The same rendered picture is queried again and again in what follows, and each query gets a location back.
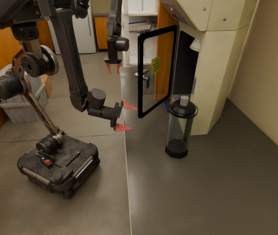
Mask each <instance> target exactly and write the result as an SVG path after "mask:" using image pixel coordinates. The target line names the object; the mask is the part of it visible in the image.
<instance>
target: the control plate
mask: <svg viewBox="0 0 278 235"><path fill-rule="evenodd" d="M163 4H164V3H163ZM164 6H165V7H166V8H167V10H168V11H169V12H170V14H173V15H174V14H175V15H176V16H178V17H180V18H182V19H177V18H176V17H174V16H173V17H174V18H175V19H177V20H179V21H181V22H183V23H185V24H187V23H186V21H185V20H184V19H183V17H182V16H181V14H180V13H179V12H178V10H177V9H176V8H175V6H171V5H168V4H164ZM171 9H172V10H171ZM174 10H175V11H174ZM187 25H188V24H187Z"/></svg>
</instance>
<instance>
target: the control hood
mask: <svg viewBox="0 0 278 235"><path fill-rule="evenodd" d="M160 2H161V3H162V4H163V3H164V4H168V5H171V6H175V8H176V9H177V10H178V12H179V13H180V14H181V16H182V17H183V19H184V20H185V21H186V23H187V24H188V26H190V27H192V28H194V29H196V30H198V31H205V30H207V24H208V20H209V13H210V9H211V4H212V0H160ZM164 4H163V6H164ZM164 7H165V6H164ZM165 8H166V7H165ZM166 9H167V8H166ZM167 11H168V10H167ZM168 12H169V11H168ZM169 13H170V12H169ZM171 16H172V15H171ZM172 17H173V16H172ZM173 18H174V17H173ZM174 19H175V18H174ZM175 20H177V19H175ZM177 21H179V20H177ZM179 22H180V21H179ZM184 24H185V23H184ZM187 24H186V25H187Z"/></svg>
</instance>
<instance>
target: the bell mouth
mask: <svg viewBox="0 0 278 235"><path fill-rule="evenodd" d="M190 48H191V49H192V50H194V51H197V52H199V49H200V41H199V40H197V39H196V38H195V39H194V40H193V42H192V44H191V45H190Z"/></svg>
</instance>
